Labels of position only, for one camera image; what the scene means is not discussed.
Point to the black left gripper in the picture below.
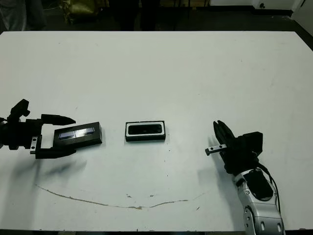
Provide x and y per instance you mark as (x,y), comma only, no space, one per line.
(19,134)

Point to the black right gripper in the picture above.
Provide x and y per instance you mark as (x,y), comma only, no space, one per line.
(237,156)

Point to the black printed box lid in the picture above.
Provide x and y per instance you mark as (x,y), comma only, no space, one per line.
(80,138)

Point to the black slim camera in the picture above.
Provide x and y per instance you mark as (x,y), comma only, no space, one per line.
(145,129)

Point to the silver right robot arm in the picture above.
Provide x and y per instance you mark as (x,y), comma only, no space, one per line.
(261,208)

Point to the black box base white insert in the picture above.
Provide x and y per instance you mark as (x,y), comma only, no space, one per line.
(145,138)

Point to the person in grey clothes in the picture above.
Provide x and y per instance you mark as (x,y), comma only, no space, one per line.
(19,17)

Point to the yellow plastic bag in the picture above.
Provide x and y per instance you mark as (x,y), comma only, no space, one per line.
(80,11)

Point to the black round door knob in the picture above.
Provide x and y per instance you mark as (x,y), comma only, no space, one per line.
(262,5)

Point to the white door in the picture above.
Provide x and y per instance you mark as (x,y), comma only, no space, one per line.
(274,7)

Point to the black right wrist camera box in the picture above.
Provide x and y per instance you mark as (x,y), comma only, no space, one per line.
(253,143)

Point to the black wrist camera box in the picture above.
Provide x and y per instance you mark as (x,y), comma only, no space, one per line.
(19,109)
(253,143)

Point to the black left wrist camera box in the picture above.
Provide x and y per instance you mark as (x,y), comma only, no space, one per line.
(19,109)

